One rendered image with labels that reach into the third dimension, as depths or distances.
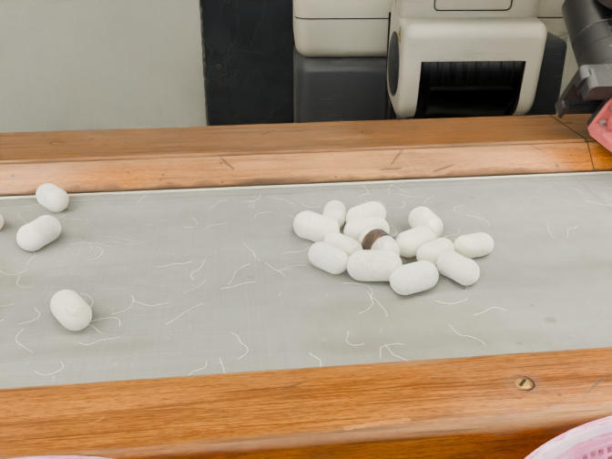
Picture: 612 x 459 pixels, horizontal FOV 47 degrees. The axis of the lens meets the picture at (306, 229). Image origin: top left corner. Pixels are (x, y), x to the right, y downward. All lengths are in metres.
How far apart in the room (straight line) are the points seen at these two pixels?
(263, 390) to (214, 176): 0.33
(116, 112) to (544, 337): 2.36
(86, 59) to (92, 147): 1.98
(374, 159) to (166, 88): 2.02
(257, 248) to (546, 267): 0.21
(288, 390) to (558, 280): 0.24
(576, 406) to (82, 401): 0.23
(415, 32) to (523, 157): 0.46
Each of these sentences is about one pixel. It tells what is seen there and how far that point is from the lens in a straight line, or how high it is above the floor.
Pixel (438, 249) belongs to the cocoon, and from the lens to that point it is 0.50.
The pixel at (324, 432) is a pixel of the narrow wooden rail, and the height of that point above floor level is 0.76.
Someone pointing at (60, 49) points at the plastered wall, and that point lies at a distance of 2.68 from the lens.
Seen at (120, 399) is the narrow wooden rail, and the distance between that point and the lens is 0.35.
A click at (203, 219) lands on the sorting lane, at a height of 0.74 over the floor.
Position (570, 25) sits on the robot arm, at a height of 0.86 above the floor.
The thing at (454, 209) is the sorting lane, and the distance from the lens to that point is 0.60.
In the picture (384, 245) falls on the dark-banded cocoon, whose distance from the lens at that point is 0.49.
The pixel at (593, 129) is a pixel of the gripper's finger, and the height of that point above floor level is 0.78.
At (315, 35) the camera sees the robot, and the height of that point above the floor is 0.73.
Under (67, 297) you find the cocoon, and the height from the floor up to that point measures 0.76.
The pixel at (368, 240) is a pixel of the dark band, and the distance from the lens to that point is 0.50.
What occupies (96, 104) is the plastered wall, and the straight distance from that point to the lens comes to 2.70.
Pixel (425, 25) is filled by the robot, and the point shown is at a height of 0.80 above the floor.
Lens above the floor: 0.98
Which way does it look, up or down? 26 degrees down
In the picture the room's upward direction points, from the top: straight up
